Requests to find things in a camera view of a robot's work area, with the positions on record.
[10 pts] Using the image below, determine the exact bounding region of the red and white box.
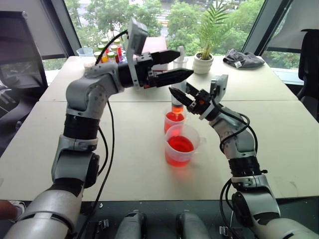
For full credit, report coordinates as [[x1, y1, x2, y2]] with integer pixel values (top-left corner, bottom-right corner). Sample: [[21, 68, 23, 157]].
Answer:
[[142, 36, 170, 76]]

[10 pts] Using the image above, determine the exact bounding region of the white plant pot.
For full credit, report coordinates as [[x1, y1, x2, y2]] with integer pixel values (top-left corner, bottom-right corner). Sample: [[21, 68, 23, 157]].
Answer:
[[192, 52, 215, 75]]

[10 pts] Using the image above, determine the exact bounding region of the large clear cup red liquid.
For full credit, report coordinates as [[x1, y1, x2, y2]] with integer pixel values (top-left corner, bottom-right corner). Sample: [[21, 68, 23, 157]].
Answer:
[[164, 124, 208, 168]]

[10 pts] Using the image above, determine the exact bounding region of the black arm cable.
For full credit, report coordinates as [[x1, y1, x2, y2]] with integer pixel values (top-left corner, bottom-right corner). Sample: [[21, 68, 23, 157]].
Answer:
[[214, 101, 259, 239], [74, 29, 130, 239]]

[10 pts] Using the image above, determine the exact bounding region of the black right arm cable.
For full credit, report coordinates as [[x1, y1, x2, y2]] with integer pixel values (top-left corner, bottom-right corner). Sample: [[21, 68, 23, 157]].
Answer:
[[214, 101, 259, 239]]

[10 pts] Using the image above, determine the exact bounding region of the black mesh office chair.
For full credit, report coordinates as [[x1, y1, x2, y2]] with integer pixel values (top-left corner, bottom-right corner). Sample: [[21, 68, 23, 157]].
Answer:
[[0, 10, 48, 125]]

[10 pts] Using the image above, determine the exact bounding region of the clear plastic syringe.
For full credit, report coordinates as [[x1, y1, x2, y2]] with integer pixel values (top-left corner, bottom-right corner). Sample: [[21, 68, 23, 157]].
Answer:
[[170, 45, 189, 117]]

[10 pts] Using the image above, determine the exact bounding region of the clear empty measuring cup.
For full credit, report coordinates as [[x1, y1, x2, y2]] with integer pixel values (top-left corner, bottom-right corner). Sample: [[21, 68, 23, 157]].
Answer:
[[76, 47, 94, 68]]

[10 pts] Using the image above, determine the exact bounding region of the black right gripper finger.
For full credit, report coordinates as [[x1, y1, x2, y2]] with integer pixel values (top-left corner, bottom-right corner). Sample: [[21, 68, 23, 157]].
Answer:
[[168, 87, 195, 107], [185, 82, 200, 97]]

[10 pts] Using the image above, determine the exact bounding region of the dark rounded gray shape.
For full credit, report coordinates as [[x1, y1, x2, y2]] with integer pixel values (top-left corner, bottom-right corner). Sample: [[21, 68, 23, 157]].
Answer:
[[116, 210, 148, 239], [175, 210, 210, 239]]

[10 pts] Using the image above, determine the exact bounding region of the crumpled gray cloth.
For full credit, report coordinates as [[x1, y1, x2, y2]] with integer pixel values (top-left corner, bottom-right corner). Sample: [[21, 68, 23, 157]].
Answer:
[[222, 48, 265, 69]]

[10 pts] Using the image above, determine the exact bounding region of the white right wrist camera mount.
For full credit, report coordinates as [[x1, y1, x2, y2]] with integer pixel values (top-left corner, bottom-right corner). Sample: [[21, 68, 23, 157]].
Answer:
[[210, 74, 229, 101]]

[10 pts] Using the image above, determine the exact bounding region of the small clear cup red liquid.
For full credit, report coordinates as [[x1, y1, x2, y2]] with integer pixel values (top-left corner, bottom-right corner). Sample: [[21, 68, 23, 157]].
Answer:
[[163, 110, 187, 134]]

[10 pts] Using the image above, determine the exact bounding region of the green palm plant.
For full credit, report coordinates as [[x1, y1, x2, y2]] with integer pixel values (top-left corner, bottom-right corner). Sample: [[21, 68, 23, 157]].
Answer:
[[196, 0, 236, 60]]

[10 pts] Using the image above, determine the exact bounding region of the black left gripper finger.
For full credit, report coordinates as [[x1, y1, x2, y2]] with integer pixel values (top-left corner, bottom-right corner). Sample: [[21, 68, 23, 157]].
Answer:
[[152, 49, 181, 66], [156, 68, 195, 88]]

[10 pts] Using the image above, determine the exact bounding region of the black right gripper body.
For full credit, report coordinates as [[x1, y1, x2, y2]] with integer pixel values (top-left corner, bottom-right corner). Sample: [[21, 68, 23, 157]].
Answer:
[[188, 89, 215, 118]]

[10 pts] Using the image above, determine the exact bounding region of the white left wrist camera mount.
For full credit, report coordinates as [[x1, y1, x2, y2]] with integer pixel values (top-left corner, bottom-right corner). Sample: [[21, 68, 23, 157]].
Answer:
[[126, 16, 150, 88]]

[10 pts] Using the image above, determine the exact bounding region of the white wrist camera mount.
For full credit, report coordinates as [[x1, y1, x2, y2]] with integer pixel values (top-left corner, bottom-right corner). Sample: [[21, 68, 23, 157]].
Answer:
[[126, 16, 150, 88], [210, 74, 229, 101]]

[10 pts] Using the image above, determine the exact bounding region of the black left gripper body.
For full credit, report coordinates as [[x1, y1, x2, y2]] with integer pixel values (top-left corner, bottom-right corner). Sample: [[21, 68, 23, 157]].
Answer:
[[136, 52, 160, 90]]

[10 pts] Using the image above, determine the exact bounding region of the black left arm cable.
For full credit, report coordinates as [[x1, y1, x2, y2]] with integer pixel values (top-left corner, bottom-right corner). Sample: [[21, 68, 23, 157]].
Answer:
[[74, 29, 130, 239]]

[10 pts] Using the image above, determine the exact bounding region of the red liquid bottle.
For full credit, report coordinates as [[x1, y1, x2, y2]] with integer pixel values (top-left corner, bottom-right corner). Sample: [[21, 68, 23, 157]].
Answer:
[[116, 39, 123, 63]]

